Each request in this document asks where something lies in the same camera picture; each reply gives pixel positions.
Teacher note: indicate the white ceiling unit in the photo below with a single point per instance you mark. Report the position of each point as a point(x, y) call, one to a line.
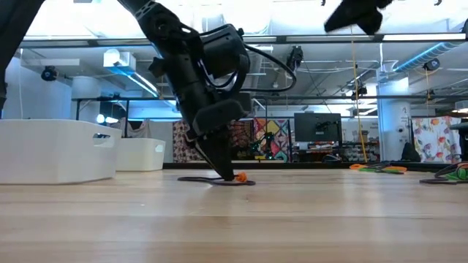
point(120, 60)

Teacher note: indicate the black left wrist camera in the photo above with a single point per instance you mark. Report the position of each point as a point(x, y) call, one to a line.
point(225, 51)

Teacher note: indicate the distant robot green lights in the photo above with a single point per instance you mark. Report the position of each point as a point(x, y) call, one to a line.
point(265, 146)

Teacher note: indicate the black monitor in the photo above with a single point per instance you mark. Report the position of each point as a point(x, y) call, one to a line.
point(318, 126)

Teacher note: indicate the floral curtain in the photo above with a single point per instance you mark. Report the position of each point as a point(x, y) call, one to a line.
point(435, 139)

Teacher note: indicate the white plastic basket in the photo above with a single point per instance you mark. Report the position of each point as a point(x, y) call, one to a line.
point(140, 155)
point(47, 153)

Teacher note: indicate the black ceiling reel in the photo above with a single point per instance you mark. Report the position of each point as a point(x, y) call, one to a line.
point(48, 73)
point(294, 58)
point(431, 64)

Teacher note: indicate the white pillar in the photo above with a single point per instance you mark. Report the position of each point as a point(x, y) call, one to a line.
point(393, 120)

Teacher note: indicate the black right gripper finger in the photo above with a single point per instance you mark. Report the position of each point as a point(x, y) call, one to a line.
point(347, 12)
point(343, 22)

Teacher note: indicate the blue ceiling duct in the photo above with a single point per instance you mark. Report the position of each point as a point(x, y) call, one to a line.
point(424, 56)

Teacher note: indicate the cluttered storage shelf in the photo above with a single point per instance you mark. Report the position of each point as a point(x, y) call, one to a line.
point(351, 151)

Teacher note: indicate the green rubber band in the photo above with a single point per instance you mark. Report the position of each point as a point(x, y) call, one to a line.
point(459, 175)
point(373, 170)

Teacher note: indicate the long black ceiling beam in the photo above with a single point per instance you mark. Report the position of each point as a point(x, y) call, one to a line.
point(91, 42)

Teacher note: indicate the colourful geometric fabric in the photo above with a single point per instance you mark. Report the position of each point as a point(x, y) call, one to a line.
point(278, 131)

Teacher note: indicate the grey hanging cloth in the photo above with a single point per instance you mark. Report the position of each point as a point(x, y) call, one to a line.
point(137, 129)

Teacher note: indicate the dark patterned fabric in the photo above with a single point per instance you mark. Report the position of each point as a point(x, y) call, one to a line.
point(181, 146)

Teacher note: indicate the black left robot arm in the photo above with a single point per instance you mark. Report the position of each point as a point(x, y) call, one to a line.
point(153, 22)

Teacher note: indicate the black bag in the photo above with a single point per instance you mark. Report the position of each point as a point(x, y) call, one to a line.
point(410, 153)

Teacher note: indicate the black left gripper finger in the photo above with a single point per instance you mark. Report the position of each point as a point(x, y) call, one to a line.
point(226, 153)
point(214, 157)

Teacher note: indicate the black aluminium rig frame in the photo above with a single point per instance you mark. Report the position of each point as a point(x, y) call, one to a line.
point(292, 165)

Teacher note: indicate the black metal rack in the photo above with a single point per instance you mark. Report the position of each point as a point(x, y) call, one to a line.
point(109, 98)

